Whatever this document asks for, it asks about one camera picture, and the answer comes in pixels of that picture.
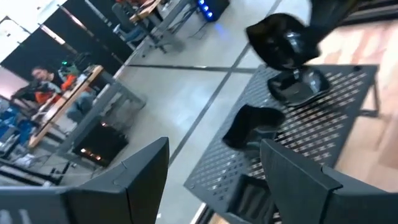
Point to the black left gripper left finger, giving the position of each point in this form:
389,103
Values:
93,205

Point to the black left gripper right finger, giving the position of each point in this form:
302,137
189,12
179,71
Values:
311,199

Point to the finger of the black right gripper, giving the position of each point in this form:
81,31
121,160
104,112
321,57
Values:
329,15

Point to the black hexagonal bowl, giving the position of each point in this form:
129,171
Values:
298,88

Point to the black computer tower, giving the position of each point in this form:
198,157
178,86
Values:
99,143

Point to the black perforated metal shelf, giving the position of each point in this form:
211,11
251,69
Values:
326,124

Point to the wooden background desk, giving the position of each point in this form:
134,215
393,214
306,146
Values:
62,105

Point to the black box with blue lights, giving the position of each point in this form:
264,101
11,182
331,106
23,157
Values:
217,7

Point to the person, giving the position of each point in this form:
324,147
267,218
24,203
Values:
46,81

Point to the grey office chair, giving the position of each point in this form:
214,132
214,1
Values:
129,28

